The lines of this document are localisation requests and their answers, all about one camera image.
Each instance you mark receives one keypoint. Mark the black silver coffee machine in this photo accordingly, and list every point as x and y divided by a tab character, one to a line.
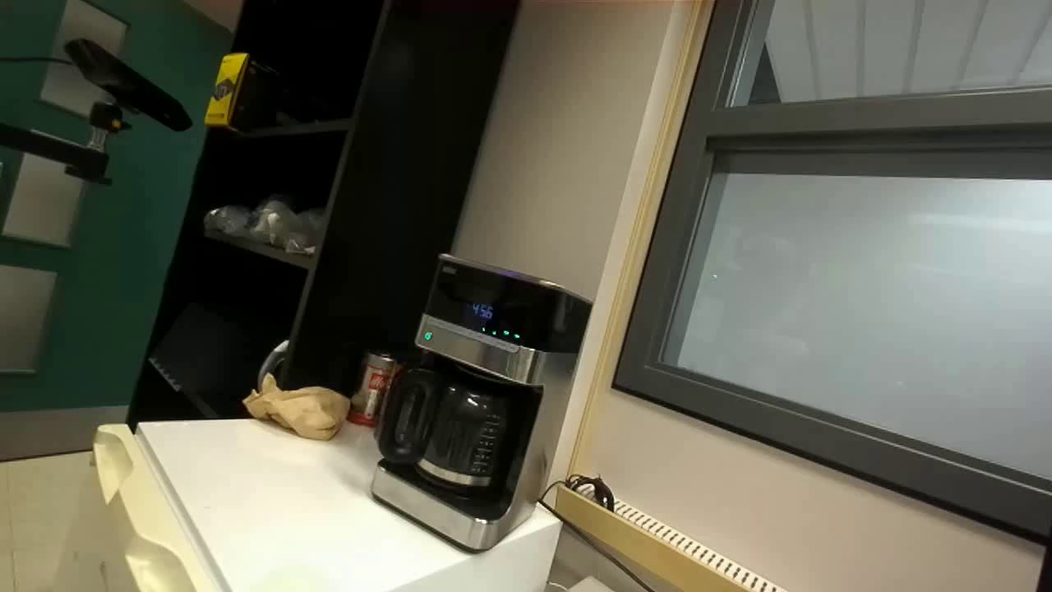
497	309

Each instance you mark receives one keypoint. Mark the black shelf unit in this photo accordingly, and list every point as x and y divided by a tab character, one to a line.
373	164

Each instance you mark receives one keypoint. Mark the tan stuffed toy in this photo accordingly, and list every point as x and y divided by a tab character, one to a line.
296	410

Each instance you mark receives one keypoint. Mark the clear plastic bags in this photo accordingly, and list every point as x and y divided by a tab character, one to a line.
267	221

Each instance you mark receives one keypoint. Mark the white cabinet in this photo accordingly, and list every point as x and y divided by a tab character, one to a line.
283	515

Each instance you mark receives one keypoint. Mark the yellow box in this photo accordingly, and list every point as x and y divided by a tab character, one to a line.
228	89

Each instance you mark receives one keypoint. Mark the grey window frame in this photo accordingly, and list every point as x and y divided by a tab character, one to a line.
702	217

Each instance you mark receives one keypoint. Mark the black camera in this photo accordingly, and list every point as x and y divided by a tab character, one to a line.
125	82

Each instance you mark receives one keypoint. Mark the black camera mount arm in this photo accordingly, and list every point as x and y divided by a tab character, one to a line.
60	148

